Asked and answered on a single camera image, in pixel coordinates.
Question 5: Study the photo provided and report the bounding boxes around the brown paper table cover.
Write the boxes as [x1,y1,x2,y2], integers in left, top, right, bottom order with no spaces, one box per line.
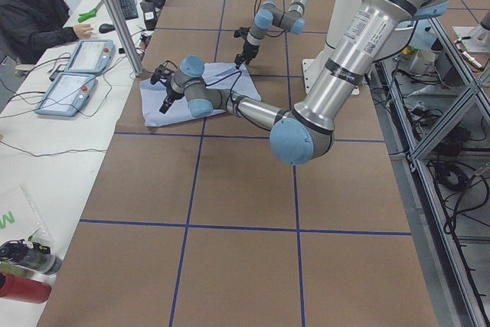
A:
[36,0,439,327]

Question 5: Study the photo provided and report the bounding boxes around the blue teach pendant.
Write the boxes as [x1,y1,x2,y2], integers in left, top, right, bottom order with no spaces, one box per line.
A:
[34,72,96,117]
[65,39,115,75]

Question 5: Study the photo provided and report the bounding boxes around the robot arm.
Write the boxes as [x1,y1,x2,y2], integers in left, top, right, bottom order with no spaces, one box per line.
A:
[160,0,448,165]
[234,0,308,68]

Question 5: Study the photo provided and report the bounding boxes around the lower blue teach pendant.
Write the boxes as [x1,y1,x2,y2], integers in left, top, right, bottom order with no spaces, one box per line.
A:
[34,72,96,117]

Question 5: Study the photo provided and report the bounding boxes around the black keyboard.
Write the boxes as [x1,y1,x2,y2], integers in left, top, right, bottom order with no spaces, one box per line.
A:
[117,0,139,20]

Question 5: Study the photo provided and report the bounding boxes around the aluminium frame post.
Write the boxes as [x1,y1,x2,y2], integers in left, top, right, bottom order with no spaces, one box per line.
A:
[103,0,143,77]

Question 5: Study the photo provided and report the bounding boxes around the red bottle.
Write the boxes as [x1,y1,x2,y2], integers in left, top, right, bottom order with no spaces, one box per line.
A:
[1,273,51,304]

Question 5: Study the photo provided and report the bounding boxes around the seated person in black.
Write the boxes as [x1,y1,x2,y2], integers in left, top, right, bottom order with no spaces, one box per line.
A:
[1,0,93,64]

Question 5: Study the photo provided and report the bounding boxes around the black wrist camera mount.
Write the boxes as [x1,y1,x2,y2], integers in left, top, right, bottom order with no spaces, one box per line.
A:
[150,60,177,85]
[234,27,250,40]

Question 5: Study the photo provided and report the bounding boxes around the dark box with white label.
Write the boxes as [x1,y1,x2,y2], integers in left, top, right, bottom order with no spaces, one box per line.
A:
[140,1,158,31]

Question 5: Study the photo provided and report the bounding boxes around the clear bottle black cap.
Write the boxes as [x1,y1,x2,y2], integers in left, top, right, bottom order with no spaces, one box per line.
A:
[1,239,62,275]

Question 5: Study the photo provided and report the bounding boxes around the white camera pillar with base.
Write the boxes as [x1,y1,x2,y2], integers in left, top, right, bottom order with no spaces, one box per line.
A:
[302,0,361,93]

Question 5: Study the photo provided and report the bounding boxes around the clear plastic bag green print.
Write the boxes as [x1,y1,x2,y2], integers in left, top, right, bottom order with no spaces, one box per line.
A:
[1,185,54,247]

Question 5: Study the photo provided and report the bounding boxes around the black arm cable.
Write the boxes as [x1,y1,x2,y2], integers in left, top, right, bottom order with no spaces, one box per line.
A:
[250,0,292,39]
[160,59,246,108]

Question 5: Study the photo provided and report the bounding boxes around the black computer mouse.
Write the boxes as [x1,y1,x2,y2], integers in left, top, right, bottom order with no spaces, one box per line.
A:
[98,23,115,34]

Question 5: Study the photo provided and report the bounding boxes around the green handled tool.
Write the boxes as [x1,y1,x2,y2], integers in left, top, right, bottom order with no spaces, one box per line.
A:
[77,0,104,24]

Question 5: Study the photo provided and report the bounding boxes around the upper blue teach pendant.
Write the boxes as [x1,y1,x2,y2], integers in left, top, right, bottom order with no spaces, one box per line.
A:
[65,39,115,75]

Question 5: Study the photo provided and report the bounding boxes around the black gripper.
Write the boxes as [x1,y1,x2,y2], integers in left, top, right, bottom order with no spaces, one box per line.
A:
[234,41,260,67]
[159,80,184,114]

